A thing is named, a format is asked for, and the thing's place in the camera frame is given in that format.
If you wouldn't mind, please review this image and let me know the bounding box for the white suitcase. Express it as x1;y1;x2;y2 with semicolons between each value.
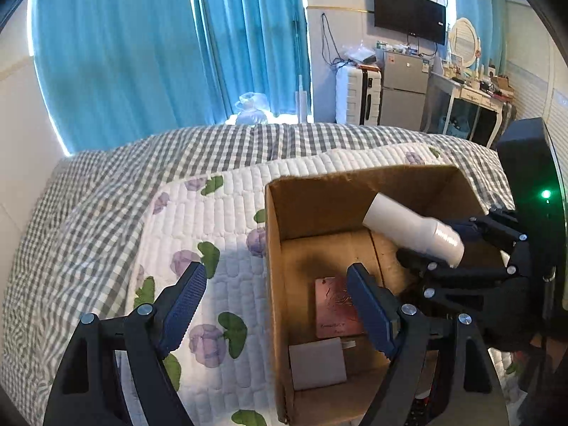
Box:
335;65;383;126

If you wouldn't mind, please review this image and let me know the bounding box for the pink flat card box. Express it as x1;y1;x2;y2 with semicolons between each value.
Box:
314;274;367;338

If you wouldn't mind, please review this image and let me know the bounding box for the black wall cable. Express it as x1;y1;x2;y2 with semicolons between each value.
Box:
320;12;352;70

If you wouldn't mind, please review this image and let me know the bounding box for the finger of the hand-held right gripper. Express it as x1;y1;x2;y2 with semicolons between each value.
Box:
396;247;532;313
444;206;530;260

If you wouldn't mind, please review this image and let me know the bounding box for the grey checked blanket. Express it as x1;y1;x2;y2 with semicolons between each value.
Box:
2;122;516;411

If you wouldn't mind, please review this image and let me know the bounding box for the white floral quilt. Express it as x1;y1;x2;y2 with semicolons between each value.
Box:
119;142;450;426

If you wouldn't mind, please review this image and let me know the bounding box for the black wall television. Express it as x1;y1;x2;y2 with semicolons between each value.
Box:
373;0;447;46

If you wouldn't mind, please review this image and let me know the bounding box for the blue window curtain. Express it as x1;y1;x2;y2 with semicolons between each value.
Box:
192;0;312;121
30;0;225;154

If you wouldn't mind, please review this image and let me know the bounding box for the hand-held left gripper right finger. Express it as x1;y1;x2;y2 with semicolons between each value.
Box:
346;263;511;426

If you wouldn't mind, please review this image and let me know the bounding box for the white plastic bottle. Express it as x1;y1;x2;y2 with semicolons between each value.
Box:
362;192;466;269

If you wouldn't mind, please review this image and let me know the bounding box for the white dressing table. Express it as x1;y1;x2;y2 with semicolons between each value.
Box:
423;72;518;148

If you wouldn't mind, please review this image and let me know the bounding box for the cardboard box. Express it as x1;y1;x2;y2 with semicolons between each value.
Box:
264;164;516;426

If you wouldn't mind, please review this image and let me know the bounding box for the silver fridge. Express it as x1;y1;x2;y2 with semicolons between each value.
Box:
379;50;431;132

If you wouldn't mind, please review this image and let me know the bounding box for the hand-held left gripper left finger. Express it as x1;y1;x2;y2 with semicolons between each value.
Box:
43;261;208;426

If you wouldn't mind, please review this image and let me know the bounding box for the oval white mirror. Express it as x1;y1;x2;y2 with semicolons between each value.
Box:
448;17;481;70

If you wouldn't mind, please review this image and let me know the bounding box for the clear plastic bag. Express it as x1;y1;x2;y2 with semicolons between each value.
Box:
234;92;270;125

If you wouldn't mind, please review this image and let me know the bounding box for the small brown carton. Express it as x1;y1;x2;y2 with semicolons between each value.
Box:
490;75;516;99

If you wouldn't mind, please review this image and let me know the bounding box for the grey flat packet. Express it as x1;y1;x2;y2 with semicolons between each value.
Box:
288;337;356;392

